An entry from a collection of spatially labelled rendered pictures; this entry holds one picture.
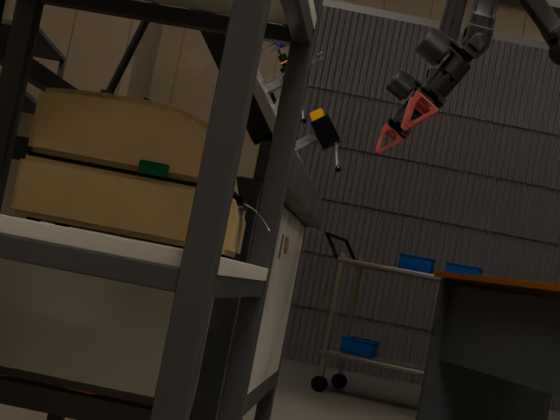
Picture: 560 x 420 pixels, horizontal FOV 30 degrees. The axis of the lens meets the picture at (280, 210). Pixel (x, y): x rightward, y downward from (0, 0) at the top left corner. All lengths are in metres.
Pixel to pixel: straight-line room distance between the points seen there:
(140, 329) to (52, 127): 0.45
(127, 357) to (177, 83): 7.14
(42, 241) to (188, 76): 7.70
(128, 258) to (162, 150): 0.34
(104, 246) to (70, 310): 0.64
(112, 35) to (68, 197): 6.26
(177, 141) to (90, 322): 0.46
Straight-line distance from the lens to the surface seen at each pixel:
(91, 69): 7.63
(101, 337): 1.75
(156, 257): 1.12
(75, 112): 1.43
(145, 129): 1.41
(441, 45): 2.44
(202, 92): 8.79
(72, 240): 1.14
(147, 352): 1.73
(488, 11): 2.48
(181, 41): 8.88
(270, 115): 1.72
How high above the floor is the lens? 0.65
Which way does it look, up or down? 4 degrees up
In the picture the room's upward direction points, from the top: 11 degrees clockwise
